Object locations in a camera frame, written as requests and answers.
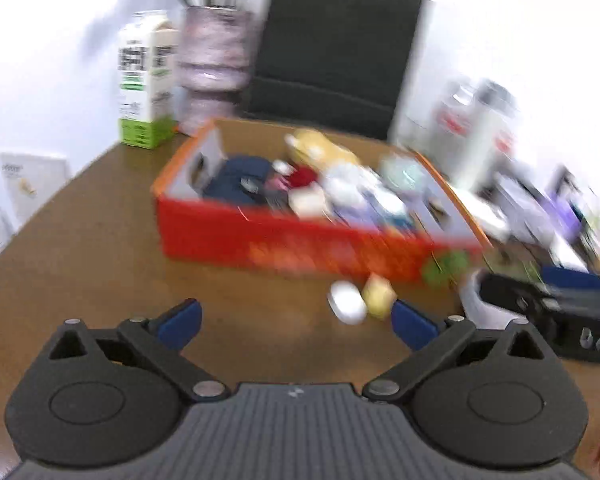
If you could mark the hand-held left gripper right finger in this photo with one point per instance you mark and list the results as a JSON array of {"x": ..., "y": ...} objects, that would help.
[{"x": 412, "y": 327}]

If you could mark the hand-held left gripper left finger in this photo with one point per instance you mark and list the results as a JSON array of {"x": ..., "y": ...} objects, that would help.
[{"x": 182, "y": 322}]

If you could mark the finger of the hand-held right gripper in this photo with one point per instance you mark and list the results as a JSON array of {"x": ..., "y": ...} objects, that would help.
[
  {"x": 572, "y": 277},
  {"x": 517, "y": 295}
]

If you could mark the yellow block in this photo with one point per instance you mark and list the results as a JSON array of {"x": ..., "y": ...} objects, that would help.
[{"x": 380, "y": 295}]

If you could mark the white round object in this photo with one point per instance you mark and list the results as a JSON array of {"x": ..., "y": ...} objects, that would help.
[{"x": 347, "y": 302}]

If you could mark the red cardboard box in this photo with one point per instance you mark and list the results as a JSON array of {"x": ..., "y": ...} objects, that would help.
[{"x": 280, "y": 250}]

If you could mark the clear plastic bag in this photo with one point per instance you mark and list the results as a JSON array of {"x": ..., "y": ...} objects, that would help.
[{"x": 365, "y": 200}]

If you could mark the beige block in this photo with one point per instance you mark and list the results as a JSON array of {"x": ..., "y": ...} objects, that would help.
[{"x": 307, "y": 201}]

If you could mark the white and yellow plush toy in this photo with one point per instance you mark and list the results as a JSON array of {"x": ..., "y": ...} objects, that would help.
[{"x": 320, "y": 147}]

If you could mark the wooden desktop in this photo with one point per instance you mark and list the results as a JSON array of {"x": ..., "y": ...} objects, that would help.
[{"x": 105, "y": 240}]

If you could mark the white cup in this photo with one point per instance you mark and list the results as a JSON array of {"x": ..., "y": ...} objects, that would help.
[{"x": 475, "y": 300}]

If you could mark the purple package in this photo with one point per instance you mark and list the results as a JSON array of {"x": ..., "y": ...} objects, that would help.
[{"x": 562, "y": 212}]

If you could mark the green round toy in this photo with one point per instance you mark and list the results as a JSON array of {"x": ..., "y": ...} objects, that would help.
[{"x": 445, "y": 267}]

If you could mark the white package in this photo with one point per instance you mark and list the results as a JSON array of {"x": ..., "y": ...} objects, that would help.
[{"x": 517, "y": 215}]

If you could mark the navy pouch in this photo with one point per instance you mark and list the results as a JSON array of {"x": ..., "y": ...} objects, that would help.
[{"x": 230, "y": 180}]

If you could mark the pale teal round item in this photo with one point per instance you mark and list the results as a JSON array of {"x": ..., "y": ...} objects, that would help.
[{"x": 404, "y": 174}]

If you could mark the small red item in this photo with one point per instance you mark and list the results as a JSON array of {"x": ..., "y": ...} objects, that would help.
[{"x": 304, "y": 178}]

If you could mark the clear bottle red label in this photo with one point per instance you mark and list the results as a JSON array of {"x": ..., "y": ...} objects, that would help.
[{"x": 452, "y": 120}]

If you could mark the white carton box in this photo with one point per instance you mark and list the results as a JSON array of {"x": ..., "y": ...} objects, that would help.
[{"x": 30, "y": 185}]

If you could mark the white and green milk carton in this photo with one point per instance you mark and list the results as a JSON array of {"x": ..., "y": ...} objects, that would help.
[{"x": 140, "y": 80}]

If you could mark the pink patterned vase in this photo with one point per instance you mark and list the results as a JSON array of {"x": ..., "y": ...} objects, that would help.
[{"x": 212, "y": 60}]

